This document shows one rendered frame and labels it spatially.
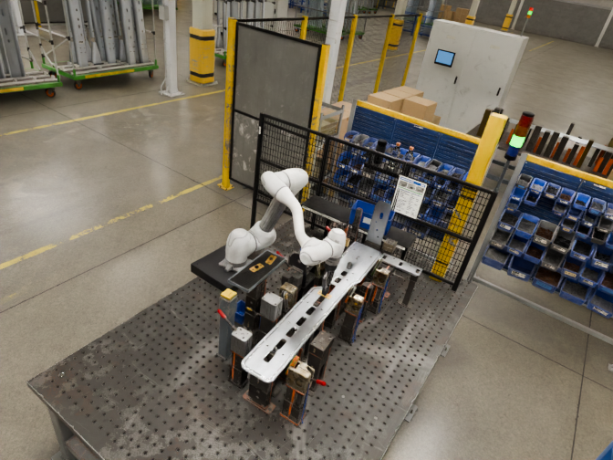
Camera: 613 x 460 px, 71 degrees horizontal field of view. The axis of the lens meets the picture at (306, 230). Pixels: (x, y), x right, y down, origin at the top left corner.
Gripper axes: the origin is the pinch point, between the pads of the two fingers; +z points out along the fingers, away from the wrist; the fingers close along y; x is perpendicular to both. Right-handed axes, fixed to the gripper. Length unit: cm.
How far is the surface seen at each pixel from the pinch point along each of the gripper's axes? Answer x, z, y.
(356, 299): 18.5, 0.2, -3.6
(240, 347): -14, 4, 62
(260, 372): 2, 4, 68
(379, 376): 47, 35, 9
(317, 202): -56, 2, -92
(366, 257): 5, 4, -52
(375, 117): -71, -35, -228
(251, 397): -3, 31, 65
